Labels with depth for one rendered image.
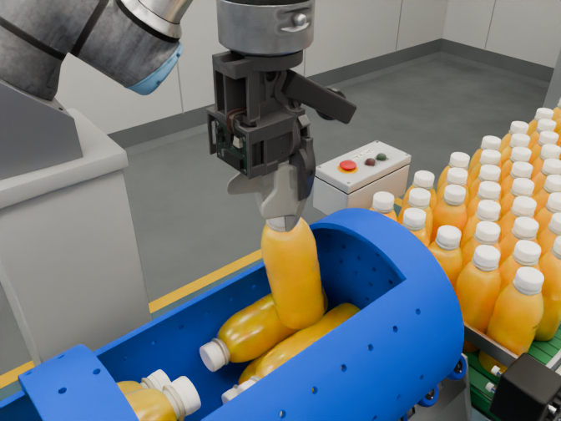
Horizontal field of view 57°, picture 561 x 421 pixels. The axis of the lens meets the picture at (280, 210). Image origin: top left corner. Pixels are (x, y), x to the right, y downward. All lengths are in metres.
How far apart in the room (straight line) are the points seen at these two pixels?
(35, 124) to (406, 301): 0.81
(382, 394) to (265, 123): 0.33
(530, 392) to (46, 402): 0.64
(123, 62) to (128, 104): 2.45
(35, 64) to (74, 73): 2.26
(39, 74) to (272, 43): 0.76
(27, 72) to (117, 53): 0.17
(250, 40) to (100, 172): 0.77
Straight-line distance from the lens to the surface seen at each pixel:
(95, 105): 3.52
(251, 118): 0.50
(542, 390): 0.87
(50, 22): 1.16
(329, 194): 1.08
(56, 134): 1.17
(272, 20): 0.46
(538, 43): 5.24
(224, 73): 0.49
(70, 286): 1.33
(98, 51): 1.16
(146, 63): 1.15
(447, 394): 0.92
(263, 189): 0.61
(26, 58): 1.16
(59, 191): 1.19
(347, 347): 0.58
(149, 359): 0.75
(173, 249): 2.68
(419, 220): 0.95
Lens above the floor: 1.63
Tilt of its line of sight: 34 degrees down
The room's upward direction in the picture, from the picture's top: straight up
